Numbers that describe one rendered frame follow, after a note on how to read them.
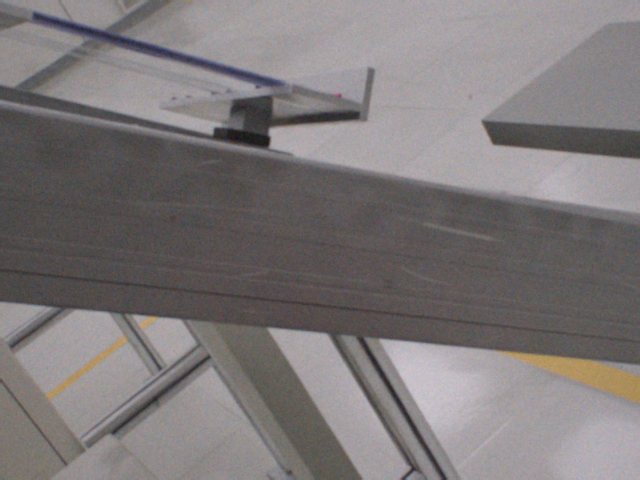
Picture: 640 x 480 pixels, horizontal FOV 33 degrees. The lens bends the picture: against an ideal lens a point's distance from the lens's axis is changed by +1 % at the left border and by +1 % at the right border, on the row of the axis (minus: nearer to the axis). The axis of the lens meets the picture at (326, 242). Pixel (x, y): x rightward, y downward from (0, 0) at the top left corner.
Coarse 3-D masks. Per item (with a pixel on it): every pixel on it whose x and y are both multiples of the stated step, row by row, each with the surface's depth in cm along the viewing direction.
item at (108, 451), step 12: (96, 444) 109; (108, 444) 107; (120, 444) 106; (84, 456) 108; (96, 456) 106; (108, 456) 105; (120, 456) 104; (132, 456) 103; (72, 468) 107; (84, 468) 105; (96, 468) 104; (108, 468) 103; (120, 468) 102; (132, 468) 101; (144, 468) 100
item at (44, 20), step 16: (48, 16) 110; (64, 32) 112; (80, 32) 112; (96, 32) 113; (128, 48) 115; (144, 48) 116; (160, 48) 117; (192, 64) 119; (208, 64) 120; (224, 64) 121; (240, 80) 123; (256, 80) 124; (272, 80) 125; (336, 96) 130
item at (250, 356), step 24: (216, 336) 134; (240, 336) 135; (264, 336) 137; (240, 360) 135; (264, 360) 137; (240, 384) 140; (264, 384) 137; (288, 384) 139; (264, 408) 139; (288, 408) 140; (312, 408) 142; (288, 432) 140; (312, 432) 142; (288, 456) 144; (312, 456) 142; (336, 456) 144
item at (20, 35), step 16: (0, 32) 118; (16, 32) 119; (48, 48) 122; (64, 48) 123; (80, 48) 124; (112, 64) 126; (128, 64) 127; (144, 64) 128; (176, 80) 131; (192, 80) 132
